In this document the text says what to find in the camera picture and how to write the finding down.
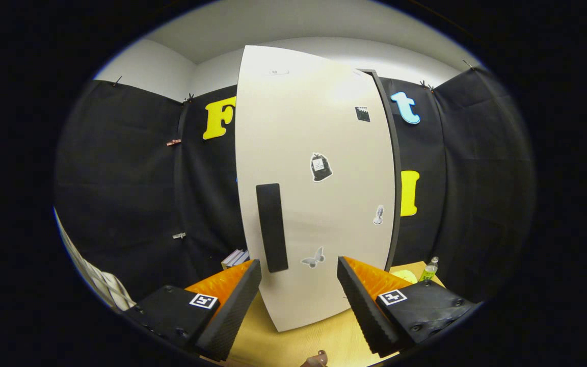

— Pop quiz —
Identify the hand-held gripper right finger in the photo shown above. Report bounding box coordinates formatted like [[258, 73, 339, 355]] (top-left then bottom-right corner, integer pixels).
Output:
[[337, 256, 480, 357]]

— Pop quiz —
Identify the small brown object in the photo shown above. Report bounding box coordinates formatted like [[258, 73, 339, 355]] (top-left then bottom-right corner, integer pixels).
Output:
[[300, 350, 330, 367]]

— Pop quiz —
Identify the black backdrop cloth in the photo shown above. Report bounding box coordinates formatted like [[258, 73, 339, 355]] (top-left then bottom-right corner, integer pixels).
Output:
[[54, 66, 536, 311]]

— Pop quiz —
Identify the white gridded panel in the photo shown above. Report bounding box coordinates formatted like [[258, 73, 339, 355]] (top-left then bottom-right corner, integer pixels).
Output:
[[53, 206, 137, 312]]

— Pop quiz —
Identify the white book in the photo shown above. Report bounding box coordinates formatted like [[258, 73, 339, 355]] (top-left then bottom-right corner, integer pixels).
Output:
[[221, 249, 243, 270]]

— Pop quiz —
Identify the grey shoe cabinet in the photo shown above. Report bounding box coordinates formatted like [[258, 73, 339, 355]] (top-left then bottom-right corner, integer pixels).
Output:
[[360, 69, 403, 272]]

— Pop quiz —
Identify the row of black cloth clips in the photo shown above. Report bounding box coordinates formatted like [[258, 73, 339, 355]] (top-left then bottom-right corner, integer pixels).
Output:
[[112, 60, 475, 104]]

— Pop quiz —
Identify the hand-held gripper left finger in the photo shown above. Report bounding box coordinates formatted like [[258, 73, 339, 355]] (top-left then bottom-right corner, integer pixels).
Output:
[[120, 259, 263, 362]]

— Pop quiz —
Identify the green drink bottle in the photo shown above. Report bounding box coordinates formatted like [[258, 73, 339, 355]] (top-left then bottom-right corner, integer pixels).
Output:
[[418, 256, 439, 282]]

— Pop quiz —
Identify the black door handle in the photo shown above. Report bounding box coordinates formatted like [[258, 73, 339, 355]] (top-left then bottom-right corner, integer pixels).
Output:
[[256, 183, 289, 273]]

